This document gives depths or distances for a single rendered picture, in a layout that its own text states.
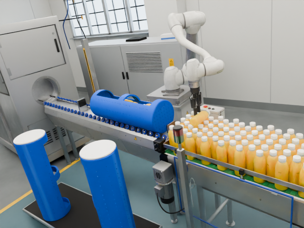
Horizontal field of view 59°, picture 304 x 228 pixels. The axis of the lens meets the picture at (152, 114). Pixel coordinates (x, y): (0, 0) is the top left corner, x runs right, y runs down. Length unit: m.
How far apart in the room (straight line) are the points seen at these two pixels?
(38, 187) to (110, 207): 0.85
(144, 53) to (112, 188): 2.42
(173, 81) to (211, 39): 2.28
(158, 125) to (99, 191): 0.69
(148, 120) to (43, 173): 1.12
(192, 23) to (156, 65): 1.67
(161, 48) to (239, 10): 1.46
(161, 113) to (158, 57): 1.80
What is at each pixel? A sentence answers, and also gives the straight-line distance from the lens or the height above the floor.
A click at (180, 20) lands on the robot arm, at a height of 1.81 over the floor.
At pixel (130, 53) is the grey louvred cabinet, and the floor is 1.30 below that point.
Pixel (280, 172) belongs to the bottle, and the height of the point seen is 1.03.
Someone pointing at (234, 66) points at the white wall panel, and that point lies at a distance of 4.85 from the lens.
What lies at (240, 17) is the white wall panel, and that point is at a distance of 4.67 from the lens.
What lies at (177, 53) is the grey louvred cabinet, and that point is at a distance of 3.76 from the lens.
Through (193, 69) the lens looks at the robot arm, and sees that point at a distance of 2.03.
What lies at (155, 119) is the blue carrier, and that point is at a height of 1.11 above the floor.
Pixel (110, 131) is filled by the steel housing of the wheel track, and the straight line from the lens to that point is 2.73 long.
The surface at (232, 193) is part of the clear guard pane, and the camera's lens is 1.83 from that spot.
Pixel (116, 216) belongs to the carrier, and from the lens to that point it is 2.29.
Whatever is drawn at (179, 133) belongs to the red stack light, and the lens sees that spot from 1.67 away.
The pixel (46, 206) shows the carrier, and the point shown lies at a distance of 2.94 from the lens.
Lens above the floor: 2.00
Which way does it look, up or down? 23 degrees down
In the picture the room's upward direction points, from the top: 10 degrees counter-clockwise
